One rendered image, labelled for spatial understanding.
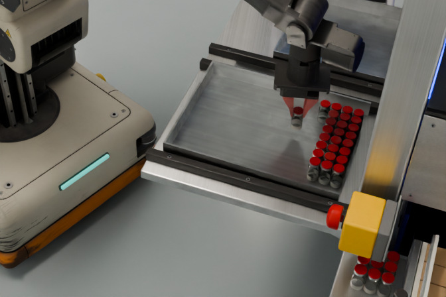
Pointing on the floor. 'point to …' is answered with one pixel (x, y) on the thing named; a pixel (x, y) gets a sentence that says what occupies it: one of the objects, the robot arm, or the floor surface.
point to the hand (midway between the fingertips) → (298, 112)
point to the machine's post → (407, 81)
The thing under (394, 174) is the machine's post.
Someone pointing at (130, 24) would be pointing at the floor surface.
